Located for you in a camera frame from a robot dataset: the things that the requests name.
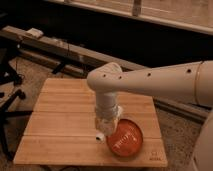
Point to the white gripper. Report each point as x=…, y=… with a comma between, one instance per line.
x=107, y=119

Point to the white plastic bottle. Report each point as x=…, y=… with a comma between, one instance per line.
x=100, y=137

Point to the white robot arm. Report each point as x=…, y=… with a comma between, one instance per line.
x=187, y=83

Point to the orange ceramic bowl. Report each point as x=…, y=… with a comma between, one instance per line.
x=127, y=140

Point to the wooden board table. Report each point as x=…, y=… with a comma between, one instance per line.
x=61, y=129

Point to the long wooden beam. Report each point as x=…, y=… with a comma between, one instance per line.
x=71, y=52

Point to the small white box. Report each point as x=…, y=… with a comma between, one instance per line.
x=34, y=33

